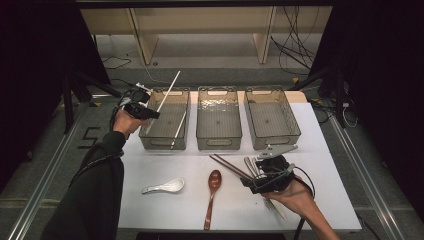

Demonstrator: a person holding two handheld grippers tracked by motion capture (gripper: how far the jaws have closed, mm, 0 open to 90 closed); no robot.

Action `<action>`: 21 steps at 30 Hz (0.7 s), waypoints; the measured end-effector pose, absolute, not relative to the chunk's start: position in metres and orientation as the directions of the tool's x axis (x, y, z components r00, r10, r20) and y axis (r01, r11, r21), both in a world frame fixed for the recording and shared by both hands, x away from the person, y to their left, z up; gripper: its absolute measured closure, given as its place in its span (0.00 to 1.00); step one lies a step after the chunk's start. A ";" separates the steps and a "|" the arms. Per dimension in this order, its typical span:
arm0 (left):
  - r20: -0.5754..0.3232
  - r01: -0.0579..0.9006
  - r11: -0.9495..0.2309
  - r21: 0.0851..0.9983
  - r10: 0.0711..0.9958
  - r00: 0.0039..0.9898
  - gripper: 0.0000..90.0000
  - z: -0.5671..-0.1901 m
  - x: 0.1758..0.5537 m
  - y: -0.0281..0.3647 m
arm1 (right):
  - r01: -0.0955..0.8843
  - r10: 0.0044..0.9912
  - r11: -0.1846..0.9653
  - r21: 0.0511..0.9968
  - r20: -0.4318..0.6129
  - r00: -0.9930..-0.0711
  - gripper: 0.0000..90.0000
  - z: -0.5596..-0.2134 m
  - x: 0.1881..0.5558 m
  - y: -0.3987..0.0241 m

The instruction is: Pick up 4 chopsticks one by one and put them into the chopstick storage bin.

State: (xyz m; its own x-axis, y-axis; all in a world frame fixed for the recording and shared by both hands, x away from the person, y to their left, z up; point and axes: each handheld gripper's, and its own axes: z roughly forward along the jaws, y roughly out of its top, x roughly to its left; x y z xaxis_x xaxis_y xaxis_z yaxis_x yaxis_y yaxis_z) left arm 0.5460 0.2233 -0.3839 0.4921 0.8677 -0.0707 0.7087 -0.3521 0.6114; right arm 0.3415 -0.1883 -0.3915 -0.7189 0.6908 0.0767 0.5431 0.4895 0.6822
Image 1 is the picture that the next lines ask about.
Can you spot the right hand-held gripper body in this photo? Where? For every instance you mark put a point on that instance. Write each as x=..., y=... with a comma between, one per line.
x=276, y=181

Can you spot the person's left hand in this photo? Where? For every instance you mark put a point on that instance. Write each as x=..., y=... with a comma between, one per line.
x=126, y=125

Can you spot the grey clear plastic bin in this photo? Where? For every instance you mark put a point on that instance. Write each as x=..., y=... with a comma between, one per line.
x=218, y=123
x=271, y=121
x=166, y=128

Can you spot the white ceramic spoon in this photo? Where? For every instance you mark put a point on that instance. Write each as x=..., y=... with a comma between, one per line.
x=173, y=185

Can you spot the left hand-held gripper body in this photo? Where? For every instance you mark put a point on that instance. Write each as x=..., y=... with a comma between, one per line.
x=136, y=100

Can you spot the aluminium rail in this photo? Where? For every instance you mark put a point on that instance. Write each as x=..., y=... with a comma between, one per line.
x=42, y=190
x=372, y=190

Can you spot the person's right hand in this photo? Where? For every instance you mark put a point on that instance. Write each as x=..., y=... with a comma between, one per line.
x=295, y=198

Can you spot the metal knife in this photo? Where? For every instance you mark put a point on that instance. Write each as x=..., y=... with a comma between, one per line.
x=249, y=164

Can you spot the black metal stand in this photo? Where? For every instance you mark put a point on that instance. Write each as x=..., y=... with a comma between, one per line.
x=68, y=110
x=340, y=100

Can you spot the metal fork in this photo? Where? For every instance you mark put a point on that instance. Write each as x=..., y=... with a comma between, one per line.
x=256, y=165

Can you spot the brown wooden spoon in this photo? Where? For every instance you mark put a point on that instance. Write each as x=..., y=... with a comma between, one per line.
x=215, y=180

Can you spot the brown wooden chopstick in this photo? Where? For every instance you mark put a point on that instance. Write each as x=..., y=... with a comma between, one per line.
x=223, y=165
x=225, y=160

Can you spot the beige wooden desk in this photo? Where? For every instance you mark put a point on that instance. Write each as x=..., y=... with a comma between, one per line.
x=200, y=20

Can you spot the yellow tape piece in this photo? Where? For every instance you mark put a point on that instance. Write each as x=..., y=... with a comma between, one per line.
x=295, y=80
x=316, y=100
x=96, y=104

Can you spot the dark curtain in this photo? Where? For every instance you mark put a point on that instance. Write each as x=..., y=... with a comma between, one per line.
x=383, y=66
x=33, y=66

